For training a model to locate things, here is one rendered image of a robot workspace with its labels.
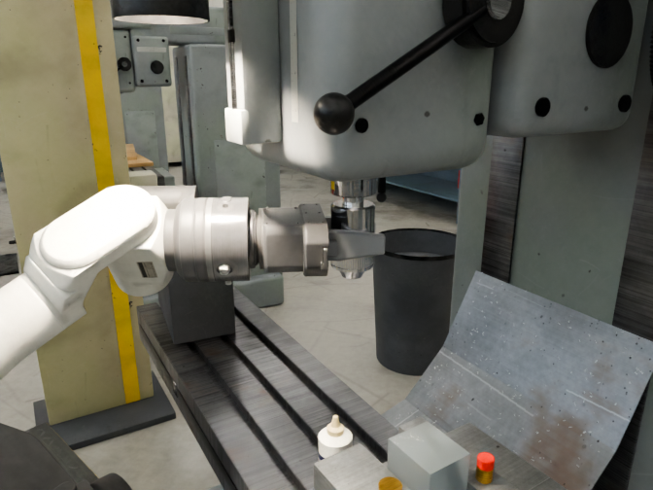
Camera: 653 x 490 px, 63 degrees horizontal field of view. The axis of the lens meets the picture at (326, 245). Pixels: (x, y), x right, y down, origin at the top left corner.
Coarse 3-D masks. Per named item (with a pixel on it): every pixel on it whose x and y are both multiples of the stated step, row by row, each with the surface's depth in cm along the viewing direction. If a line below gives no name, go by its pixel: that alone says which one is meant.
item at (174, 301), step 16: (176, 272) 97; (176, 288) 98; (192, 288) 99; (208, 288) 100; (224, 288) 102; (160, 304) 116; (176, 304) 99; (192, 304) 100; (208, 304) 101; (224, 304) 103; (176, 320) 100; (192, 320) 101; (208, 320) 102; (224, 320) 104; (176, 336) 100; (192, 336) 102; (208, 336) 103
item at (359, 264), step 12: (336, 216) 56; (372, 216) 56; (336, 228) 56; (348, 228) 55; (360, 228) 55; (372, 228) 56; (336, 264) 57; (348, 264) 56; (360, 264) 57; (372, 264) 58
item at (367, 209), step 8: (336, 200) 58; (368, 200) 58; (336, 208) 55; (344, 208) 55; (352, 208) 55; (360, 208) 55; (368, 208) 55; (344, 216) 55; (352, 216) 55; (360, 216) 55; (368, 216) 55
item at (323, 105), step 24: (456, 0) 42; (480, 0) 42; (504, 0) 43; (456, 24) 41; (480, 24) 43; (504, 24) 44; (432, 48) 41; (480, 48) 45; (384, 72) 39; (336, 96) 37; (360, 96) 39; (336, 120) 37
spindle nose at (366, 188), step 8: (336, 184) 55; (344, 184) 54; (352, 184) 54; (360, 184) 54; (368, 184) 54; (336, 192) 55; (344, 192) 54; (352, 192) 54; (360, 192) 54; (368, 192) 55
